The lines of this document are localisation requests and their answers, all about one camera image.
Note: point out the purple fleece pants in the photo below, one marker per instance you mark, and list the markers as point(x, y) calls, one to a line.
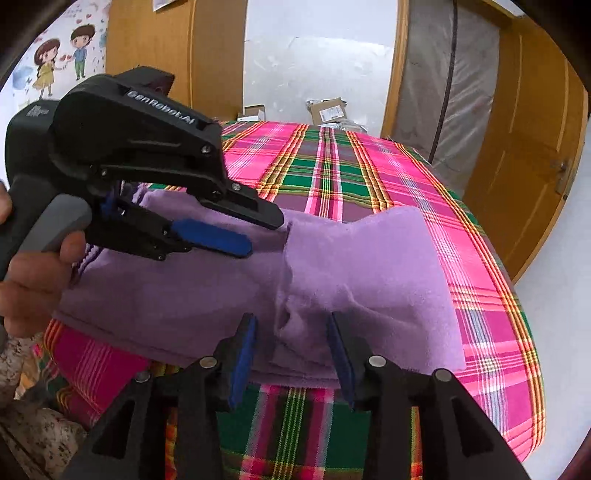
point(369, 277)

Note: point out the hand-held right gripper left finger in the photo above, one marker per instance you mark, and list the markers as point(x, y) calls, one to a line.
point(244, 360)

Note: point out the cartoon wall sticker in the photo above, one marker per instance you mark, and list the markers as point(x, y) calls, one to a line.
point(81, 46)

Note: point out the white cardboard box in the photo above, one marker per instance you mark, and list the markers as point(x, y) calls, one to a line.
point(254, 113)

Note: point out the brown cardboard box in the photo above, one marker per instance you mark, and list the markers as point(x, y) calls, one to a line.
point(328, 110)

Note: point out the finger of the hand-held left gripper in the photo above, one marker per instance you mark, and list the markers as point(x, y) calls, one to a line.
point(249, 207)
point(217, 237)

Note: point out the wooden door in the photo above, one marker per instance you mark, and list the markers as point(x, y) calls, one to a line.
point(521, 161)

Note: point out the wooden wardrobe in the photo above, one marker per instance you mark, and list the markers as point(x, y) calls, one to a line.
point(184, 46)

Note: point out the person's left hand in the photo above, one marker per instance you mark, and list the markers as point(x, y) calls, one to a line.
point(37, 290)

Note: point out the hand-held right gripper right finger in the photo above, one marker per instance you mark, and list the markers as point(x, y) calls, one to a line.
point(344, 369)

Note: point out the pink green plaid blanket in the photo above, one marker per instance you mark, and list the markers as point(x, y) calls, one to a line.
point(485, 323)

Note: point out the grey plastic packets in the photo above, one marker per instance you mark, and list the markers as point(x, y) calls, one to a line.
point(346, 126)

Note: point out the clear plastic door curtain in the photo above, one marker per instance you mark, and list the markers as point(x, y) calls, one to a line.
point(443, 92)

